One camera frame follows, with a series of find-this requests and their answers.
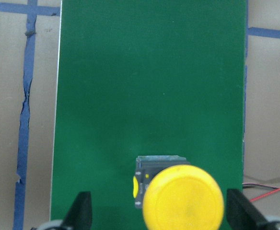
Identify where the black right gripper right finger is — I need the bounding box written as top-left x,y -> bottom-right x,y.
226,189 -> 268,230

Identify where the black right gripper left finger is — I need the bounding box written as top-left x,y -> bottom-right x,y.
59,191 -> 93,230

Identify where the yellow push button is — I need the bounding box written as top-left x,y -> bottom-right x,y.
133,155 -> 224,230

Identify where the green conveyor belt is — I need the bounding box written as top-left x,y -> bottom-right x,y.
50,0 -> 247,230

